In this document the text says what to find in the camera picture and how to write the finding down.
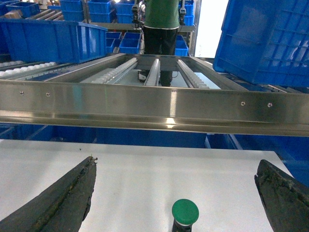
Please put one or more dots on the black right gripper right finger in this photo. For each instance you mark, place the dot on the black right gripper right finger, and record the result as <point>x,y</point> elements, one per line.
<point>285,200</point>

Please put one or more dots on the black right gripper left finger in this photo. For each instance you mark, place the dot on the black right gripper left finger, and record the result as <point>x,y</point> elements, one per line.
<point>62,207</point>

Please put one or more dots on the green mushroom push button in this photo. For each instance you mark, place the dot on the green mushroom push button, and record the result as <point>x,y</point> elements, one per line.
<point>185,213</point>

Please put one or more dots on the stainless steel flow rack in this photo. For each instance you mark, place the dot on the stainless steel flow rack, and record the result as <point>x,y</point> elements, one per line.
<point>153,93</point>

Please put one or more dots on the large blue bin upper right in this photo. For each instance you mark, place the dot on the large blue bin upper right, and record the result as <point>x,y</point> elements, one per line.
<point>265,42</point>

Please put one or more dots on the large blue bin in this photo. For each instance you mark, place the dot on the large blue bin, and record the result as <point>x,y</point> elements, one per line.
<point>53,41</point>
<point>265,42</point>

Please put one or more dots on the large blue bin upper left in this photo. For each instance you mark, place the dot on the large blue bin upper left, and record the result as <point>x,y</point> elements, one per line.
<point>53,41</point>

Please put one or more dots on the small blue background bin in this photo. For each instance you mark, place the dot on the small blue background bin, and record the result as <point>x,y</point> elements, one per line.
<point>130,43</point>
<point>113,40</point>

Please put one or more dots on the person in green shirt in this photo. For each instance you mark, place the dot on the person in green shirt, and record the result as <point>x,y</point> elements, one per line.
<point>161,27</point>

